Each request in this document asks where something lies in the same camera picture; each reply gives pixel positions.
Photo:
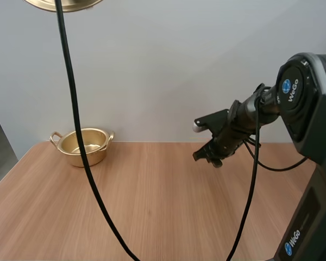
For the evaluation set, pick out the gold pot lid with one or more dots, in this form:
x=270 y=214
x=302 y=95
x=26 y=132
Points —
x=78 y=5

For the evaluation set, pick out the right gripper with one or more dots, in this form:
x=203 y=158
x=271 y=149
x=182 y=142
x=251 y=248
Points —
x=228 y=141

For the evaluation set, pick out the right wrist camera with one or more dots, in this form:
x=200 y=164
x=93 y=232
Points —
x=212 y=118

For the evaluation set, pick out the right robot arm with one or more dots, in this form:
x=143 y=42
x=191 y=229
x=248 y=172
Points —
x=318 y=122

